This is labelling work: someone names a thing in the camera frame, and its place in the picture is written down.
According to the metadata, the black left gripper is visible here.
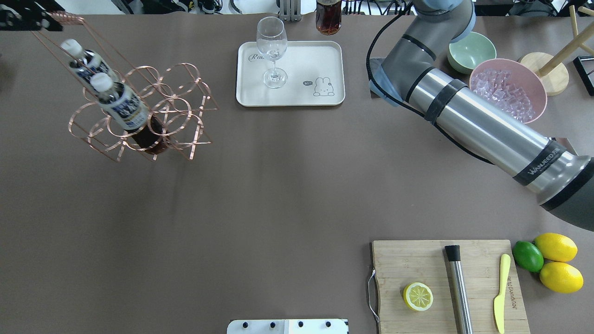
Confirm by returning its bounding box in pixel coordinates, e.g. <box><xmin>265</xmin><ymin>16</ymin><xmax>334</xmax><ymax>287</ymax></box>
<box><xmin>0</xmin><ymin>0</ymin><xmax>64</xmax><ymax>32</ymax></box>

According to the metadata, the copper wire bottle basket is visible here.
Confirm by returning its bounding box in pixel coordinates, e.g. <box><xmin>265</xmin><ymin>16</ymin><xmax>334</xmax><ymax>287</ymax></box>
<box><xmin>32</xmin><ymin>10</ymin><xmax>219</xmax><ymax>161</ymax></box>

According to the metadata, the tea bottle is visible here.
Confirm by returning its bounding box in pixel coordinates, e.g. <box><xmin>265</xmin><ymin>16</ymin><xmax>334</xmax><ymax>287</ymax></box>
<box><xmin>90</xmin><ymin>72</ymin><xmax>168</xmax><ymax>155</ymax></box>
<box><xmin>60</xmin><ymin>39</ymin><xmax>119</xmax><ymax>95</ymax></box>
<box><xmin>316</xmin><ymin>0</ymin><xmax>342</xmax><ymax>36</ymax></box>

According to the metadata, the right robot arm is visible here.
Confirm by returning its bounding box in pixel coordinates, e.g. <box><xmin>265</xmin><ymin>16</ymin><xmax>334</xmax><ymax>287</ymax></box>
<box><xmin>366</xmin><ymin>0</ymin><xmax>594</xmax><ymax>231</ymax></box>

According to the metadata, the clear wine glass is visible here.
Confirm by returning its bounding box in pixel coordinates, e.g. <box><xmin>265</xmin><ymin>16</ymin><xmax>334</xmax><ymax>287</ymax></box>
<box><xmin>255</xmin><ymin>16</ymin><xmax>288</xmax><ymax>89</ymax></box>

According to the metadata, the cream rabbit serving tray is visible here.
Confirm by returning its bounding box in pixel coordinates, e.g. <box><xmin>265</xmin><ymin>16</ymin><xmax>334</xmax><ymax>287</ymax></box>
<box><xmin>235</xmin><ymin>41</ymin><xmax>346</xmax><ymax>107</ymax></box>

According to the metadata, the green ceramic bowl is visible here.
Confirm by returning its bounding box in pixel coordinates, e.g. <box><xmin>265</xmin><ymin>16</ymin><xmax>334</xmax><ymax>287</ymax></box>
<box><xmin>447</xmin><ymin>32</ymin><xmax>497</xmax><ymax>74</ymax></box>

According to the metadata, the bamboo cutting board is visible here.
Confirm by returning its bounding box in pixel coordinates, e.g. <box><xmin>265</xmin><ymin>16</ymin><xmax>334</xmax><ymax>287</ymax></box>
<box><xmin>371</xmin><ymin>240</ymin><xmax>512</xmax><ymax>334</ymax></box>

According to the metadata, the half lemon slice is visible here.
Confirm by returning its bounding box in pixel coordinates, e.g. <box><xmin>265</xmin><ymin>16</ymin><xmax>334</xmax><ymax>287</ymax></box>
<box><xmin>403</xmin><ymin>283</ymin><xmax>433</xmax><ymax>311</ymax></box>

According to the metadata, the steel muddler black tip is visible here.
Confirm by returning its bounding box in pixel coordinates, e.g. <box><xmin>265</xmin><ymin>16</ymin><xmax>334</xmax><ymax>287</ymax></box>
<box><xmin>444</xmin><ymin>244</ymin><xmax>474</xmax><ymax>334</ymax></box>

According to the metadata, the pink bowl with ice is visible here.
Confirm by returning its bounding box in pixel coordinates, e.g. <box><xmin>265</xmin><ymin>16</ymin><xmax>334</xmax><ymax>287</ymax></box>
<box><xmin>469</xmin><ymin>58</ymin><xmax>548</xmax><ymax>123</ymax></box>

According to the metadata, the wooden cup tree stand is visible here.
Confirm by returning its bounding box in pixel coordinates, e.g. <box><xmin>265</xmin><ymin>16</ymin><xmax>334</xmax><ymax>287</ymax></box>
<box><xmin>518</xmin><ymin>6</ymin><xmax>594</xmax><ymax>96</ymax></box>

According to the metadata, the yellow plastic knife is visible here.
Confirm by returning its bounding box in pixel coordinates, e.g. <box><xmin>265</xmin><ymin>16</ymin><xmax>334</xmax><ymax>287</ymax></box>
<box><xmin>493</xmin><ymin>254</ymin><xmax>511</xmax><ymax>334</ymax></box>

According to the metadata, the green lime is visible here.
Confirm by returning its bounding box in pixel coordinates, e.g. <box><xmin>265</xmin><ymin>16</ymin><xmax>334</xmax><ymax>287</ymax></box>
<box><xmin>512</xmin><ymin>241</ymin><xmax>544</xmax><ymax>273</ymax></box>

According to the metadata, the upper yellow lemon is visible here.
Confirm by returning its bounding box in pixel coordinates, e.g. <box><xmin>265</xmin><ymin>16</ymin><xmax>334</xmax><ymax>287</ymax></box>
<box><xmin>533</xmin><ymin>232</ymin><xmax>578</xmax><ymax>263</ymax></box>

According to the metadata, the yellow lemon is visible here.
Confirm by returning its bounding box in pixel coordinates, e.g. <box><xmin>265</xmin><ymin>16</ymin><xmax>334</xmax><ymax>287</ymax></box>
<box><xmin>533</xmin><ymin>232</ymin><xmax>578</xmax><ymax>263</ymax></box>
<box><xmin>539</xmin><ymin>262</ymin><xmax>585</xmax><ymax>294</ymax></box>

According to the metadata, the lower yellow lemon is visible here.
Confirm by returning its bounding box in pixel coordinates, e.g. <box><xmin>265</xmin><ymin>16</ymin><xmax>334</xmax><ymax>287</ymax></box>
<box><xmin>539</xmin><ymin>262</ymin><xmax>585</xmax><ymax>294</ymax></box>

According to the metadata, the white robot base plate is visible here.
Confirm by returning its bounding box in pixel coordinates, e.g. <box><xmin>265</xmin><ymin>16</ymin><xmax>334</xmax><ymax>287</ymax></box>
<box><xmin>226</xmin><ymin>318</ymin><xmax>349</xmax><ymax>334</ymax></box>

